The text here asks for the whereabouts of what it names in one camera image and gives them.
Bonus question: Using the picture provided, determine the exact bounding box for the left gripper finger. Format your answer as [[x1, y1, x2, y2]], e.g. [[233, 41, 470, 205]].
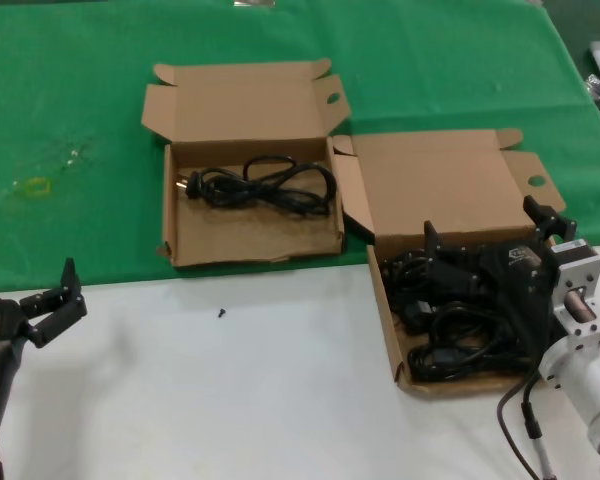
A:
[[19, 257, 84, 320], [27, 294, 89, 350]]

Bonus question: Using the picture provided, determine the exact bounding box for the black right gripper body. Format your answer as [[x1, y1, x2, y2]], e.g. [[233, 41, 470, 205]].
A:
[[479, 234, 559, 362]]

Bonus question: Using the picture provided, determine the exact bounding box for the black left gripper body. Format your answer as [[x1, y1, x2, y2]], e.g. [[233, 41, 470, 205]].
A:
[[0, 297, 23, 347]]

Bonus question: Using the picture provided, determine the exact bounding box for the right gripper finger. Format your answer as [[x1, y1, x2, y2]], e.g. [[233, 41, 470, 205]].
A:
[[422, 218, 482, 302], [522, 194, 579, 247]]

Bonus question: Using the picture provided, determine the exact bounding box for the open brown cardboard box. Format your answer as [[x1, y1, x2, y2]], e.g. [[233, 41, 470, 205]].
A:
[[332, 128, 567, 401]]

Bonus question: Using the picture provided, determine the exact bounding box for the cardboard box with torn rim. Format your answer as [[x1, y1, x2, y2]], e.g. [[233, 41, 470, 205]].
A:
[[140, 58, 351, 270]]

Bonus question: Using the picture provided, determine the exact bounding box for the clear plastic scrap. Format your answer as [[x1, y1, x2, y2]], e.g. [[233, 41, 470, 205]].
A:
[[62, 142, 90, 170]]

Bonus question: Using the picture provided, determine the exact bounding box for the green table cloth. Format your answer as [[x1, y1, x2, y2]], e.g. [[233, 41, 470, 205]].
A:
[[0, 0, 600, 295]]

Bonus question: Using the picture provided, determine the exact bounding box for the yellow-green plastic ring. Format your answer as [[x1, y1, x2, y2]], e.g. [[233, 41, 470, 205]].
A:
[[23, 178, 54, 200]]

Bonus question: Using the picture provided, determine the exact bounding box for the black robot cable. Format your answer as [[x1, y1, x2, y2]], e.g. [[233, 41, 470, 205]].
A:
[[496, 372, 541, 480]]

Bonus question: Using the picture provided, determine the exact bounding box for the cable with grey connector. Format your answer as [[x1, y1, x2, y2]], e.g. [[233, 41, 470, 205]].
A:
[[521, 399, 556, 480]]

